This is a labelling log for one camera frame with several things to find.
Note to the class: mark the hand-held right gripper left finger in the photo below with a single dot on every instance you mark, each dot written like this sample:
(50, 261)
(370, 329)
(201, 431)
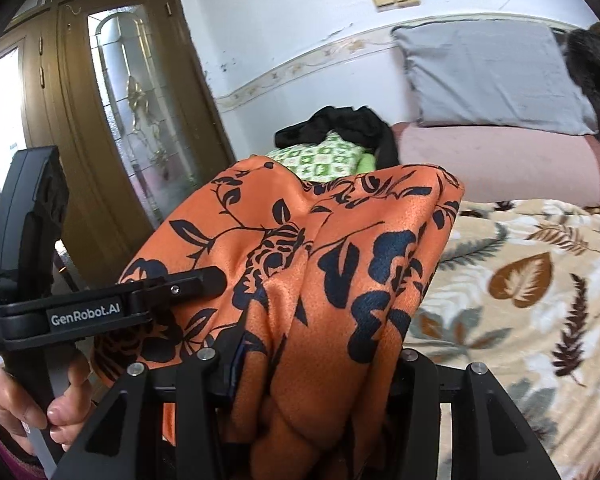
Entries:
(195, 385)

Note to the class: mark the dark fuzzy cloth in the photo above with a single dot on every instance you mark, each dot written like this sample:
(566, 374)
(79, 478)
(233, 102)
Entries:
(592, 70)

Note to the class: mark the green patterned cloth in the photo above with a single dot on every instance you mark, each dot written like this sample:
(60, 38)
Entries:
(325, 157)

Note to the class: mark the orange floral garment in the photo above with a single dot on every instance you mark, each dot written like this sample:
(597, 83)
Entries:
(330, 285)

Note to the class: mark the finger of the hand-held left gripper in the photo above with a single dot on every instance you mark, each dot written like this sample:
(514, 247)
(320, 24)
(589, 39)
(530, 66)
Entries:
(195, 281)

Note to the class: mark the beige leaf print blanket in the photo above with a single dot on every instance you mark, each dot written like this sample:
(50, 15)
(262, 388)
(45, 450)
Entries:
(530, 320)

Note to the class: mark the person's left hand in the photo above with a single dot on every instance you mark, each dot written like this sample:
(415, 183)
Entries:
(75, 400)

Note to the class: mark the pink cushion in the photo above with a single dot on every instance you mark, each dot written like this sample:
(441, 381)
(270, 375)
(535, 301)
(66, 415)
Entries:
(500, 165)

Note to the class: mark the black cloth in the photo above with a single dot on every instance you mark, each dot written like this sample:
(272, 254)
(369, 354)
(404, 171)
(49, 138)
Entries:
(345, 125)

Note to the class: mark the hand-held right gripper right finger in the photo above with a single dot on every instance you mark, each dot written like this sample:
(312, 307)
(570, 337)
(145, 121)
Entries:
(420, 385)

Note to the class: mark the wooden door leaf, gold ornament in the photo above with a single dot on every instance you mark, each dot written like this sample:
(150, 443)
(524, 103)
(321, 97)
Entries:
(90, 160)

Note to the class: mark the wooden door leaf, dark ornament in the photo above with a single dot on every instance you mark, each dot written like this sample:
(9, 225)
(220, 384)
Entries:
(25, 110)

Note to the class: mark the person's left forearm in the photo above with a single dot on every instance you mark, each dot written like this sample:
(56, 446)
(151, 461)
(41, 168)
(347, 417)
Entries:
(5, 455)

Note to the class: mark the grey pillow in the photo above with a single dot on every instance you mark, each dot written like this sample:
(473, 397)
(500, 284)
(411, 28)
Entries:
(490, 75)

